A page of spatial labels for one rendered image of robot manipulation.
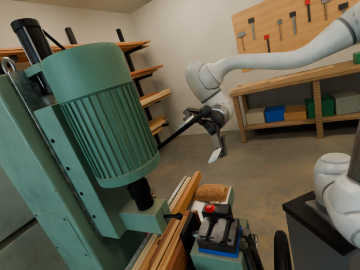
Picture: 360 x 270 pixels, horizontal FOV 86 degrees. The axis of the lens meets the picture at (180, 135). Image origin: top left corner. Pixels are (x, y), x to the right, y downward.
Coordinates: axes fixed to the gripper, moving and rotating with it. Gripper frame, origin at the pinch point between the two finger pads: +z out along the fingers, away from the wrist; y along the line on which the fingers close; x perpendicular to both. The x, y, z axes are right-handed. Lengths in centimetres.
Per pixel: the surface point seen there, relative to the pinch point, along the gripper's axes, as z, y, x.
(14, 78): 21.2, 41.9, -14.8
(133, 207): 14.9, -2.3, -23.5
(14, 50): -72, 158, -130
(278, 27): -305, 18, 49
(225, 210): 7.5, -19.2, -3.4
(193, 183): -15.2, -16.3, -24.6
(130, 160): 19.2, 8.9, -5.8
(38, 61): 16.6, 41.9, -10.0
